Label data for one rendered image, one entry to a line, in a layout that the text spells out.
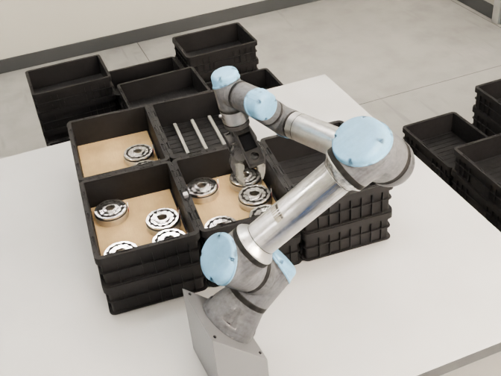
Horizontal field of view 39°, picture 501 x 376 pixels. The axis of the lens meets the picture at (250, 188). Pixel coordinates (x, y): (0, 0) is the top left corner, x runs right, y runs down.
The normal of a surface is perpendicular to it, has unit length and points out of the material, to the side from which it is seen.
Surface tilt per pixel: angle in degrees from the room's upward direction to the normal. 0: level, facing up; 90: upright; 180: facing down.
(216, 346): 90
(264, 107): 87
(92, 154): 0
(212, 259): 50
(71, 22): 90
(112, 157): 0
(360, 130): 36
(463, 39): 0
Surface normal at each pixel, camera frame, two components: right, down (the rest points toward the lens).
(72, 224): -0.07, -0.80
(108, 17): 0.37, 0.53
